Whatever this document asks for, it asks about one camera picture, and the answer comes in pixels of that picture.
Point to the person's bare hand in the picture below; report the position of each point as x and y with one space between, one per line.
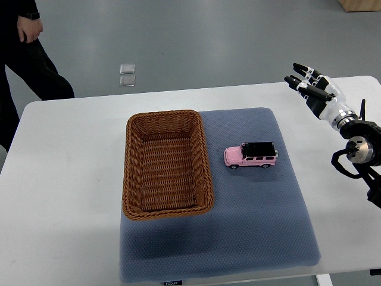
29 30

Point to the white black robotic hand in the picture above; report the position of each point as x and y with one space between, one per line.
322 96

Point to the pink toy car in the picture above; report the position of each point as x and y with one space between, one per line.
251 154

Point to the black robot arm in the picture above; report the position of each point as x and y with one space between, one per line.
362 150

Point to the brown wicker basket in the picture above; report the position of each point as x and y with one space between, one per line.
166 166

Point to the black wristwatch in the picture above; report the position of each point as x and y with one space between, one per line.
32 16

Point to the person in black clothes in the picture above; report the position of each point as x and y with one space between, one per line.
30 62

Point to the wooden box corner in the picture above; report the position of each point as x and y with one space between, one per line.
360 5

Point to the upper floor socket plate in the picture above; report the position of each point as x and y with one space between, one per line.
127 68

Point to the blue grey cushion mat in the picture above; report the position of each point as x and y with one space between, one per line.
259 220

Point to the white table leg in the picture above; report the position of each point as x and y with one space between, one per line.
324 280

